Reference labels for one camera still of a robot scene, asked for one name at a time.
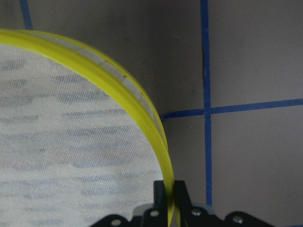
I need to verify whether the yellow steamer layer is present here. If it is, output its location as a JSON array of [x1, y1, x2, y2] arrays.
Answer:
[[0, 29, 174, 227]]

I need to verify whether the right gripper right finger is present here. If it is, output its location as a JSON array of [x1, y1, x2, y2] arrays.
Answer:
[[174, 180, 192, 210]]

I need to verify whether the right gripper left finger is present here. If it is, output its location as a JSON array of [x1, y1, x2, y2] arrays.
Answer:
[[153, 181, 168, 208]]

